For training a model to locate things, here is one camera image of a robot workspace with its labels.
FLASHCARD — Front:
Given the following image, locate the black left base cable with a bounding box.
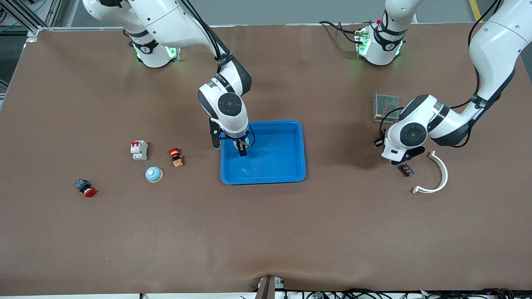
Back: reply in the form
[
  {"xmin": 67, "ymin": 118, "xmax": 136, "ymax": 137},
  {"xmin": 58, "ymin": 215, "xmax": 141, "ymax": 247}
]
[{"xmin": 319, "ymin": 20, "xmax": 363, "ymax": 44}]

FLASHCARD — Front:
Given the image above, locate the orange emergency stop switch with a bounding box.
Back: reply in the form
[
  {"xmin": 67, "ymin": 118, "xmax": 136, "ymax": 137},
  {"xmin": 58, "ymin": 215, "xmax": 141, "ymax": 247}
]
[{"xmin": 168, "ymin": 147, "xmax": 184, "ymax": 169}]

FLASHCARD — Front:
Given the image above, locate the aluminium frame profile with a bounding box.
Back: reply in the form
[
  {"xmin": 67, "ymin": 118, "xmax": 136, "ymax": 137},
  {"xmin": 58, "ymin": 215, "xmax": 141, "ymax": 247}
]
[{"xmin": 0, "ymin": 0, "xmax": 63, "ymax": 38}]

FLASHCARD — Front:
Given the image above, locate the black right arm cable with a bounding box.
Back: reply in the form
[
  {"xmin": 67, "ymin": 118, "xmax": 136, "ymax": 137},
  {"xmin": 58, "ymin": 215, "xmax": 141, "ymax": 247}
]
[{"xmin": 179, "ymin": 0, "xmax": 228, "ymax": 63}]

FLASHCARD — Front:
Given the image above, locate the blue plastic tray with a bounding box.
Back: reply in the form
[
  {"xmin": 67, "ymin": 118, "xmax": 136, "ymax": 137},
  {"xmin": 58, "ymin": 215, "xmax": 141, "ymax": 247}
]
[{"xmin": 220, "ymin": 120, "xmax": 307, "ymax": 185}]

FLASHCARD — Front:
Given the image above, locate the metal mesh power supply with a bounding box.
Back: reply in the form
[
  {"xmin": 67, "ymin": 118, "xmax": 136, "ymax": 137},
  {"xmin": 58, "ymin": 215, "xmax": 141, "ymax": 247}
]
[{"xmin": 373, "ymin": 92, "xmax": 401, "ymax": 125}]

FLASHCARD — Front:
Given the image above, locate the camera stand post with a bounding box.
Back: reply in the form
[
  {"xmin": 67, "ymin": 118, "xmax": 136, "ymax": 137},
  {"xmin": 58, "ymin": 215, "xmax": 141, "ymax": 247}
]
[{"xmin": 254, "ymin": 275, "xmax": 286, "ymax": 299}]

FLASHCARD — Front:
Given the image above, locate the red mushroom push button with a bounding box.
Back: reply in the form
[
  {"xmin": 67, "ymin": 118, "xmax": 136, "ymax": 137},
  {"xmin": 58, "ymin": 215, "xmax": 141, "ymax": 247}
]
[{"xmin": 74, "ymin": 179, "xmax": 97, "ymax": 198}]

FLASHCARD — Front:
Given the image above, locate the white curved plastic clamp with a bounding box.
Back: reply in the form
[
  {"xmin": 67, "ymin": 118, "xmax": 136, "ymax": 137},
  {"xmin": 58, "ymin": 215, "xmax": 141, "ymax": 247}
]
[{"xmin": 412, "ymin": 150, "xmax": 449, "ymax": 194}]

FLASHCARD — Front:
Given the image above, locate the white circuit breaker red switch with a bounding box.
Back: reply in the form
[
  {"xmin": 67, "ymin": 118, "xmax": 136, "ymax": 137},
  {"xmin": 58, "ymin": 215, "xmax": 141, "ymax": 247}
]
[{"xmin": 130, "ymin": 140, "xmax": 149, "ymax": 162}]

